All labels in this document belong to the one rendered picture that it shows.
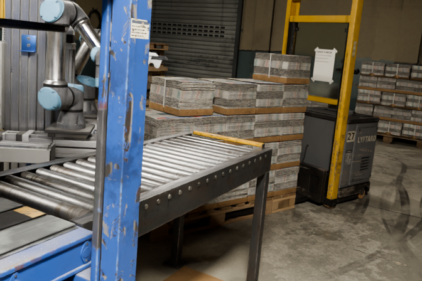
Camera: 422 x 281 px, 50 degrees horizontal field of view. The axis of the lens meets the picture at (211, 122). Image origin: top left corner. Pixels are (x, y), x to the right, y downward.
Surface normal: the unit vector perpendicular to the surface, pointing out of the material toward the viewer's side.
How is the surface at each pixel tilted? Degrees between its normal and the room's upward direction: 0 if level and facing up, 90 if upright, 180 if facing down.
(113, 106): 90
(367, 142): 90
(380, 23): 90
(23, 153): 90
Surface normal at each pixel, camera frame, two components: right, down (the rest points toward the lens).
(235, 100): 0.64, 0.18
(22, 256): 0.08, -0.98
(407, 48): -0.50, 0.10
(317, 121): -0.77, 0.04
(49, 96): -0.33, 0.26
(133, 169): 0.86, 0.15
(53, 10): -0.30, 0.00
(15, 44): 0.12, 0.18
